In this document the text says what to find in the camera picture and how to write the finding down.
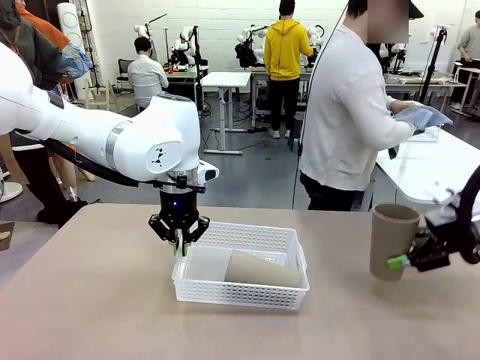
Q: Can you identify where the wooden top robot workbench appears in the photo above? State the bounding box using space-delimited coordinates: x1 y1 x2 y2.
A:
160 63 211 117

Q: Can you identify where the white desk with thin legs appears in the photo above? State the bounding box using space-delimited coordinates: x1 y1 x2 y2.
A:
451 61 480 117

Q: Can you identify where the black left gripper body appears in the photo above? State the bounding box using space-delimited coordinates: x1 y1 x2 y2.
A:
159 187 200 226

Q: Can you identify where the white wooden step stool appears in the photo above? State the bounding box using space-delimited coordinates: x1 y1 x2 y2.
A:
84 78 120 113

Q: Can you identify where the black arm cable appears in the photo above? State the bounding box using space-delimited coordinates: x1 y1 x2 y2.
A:
10 127 207 194
453 174 480 266

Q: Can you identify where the person's left hand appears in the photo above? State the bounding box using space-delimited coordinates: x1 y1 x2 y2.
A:
388 99 418 116

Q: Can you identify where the person's right forearm white sleeve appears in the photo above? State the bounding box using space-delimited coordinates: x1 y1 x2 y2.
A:
369 114 418 152

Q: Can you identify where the long robot workbench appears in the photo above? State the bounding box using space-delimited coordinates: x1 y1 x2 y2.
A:
250 62 314 128

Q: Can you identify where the white standing desk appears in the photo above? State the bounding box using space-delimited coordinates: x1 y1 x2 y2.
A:
200 70 252 155

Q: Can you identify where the white round floor base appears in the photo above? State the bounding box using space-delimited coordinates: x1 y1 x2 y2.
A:
0 181 23 203

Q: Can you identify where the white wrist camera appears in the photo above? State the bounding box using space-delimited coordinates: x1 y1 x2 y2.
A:
197 160 221 185
430 187 464 213

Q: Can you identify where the grey plastic stool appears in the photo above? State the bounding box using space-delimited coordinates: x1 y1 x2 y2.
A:
287 112 305 151

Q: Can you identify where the figure in orange blue clothing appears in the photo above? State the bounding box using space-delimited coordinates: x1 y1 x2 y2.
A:
16 0 97 196

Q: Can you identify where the white side table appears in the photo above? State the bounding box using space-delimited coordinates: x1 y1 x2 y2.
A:
374 125 480 226

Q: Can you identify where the white wire basket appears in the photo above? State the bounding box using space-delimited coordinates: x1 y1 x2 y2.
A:
406 125 446 143

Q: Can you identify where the black office chair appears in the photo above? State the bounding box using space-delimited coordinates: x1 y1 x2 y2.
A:
115 58 136 91

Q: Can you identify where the blue grey towel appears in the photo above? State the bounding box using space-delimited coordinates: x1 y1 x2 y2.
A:
388 105 454 161

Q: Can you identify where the tall brown cup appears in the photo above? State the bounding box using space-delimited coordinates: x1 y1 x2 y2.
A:
223 250 302 289
369 203 421 282

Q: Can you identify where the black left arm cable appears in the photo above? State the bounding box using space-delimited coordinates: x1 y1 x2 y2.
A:
10 127 207 194

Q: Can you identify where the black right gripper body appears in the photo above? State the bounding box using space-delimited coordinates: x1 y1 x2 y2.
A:
425 208 461 258

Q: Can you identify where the person in yellow hoodie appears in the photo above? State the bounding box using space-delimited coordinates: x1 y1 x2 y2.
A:
264 0 315 140

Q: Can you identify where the seated person in white shirt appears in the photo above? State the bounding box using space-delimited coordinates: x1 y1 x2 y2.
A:
127 36 170 113

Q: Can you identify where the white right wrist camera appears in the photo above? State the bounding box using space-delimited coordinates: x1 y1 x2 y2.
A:
430 187 464 213

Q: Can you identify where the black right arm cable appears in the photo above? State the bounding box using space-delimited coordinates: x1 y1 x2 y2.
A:
453 174 480 266

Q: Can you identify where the person in white cardigan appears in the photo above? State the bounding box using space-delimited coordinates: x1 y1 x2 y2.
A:
292 0 425 212

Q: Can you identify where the person in dark green jacket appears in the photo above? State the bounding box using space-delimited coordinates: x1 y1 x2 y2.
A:
0 0 89 226

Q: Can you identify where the white perforated plastic basket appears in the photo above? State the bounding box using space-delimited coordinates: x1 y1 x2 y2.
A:
171 220 311 311

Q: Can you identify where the person in grey sweater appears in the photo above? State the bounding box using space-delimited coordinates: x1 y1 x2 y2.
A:
449 10 480 110

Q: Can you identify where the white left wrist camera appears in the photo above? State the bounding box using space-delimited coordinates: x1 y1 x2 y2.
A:
197 160 221 185

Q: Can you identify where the black camera tripod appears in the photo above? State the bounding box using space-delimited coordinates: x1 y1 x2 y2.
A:
418 25 451 106

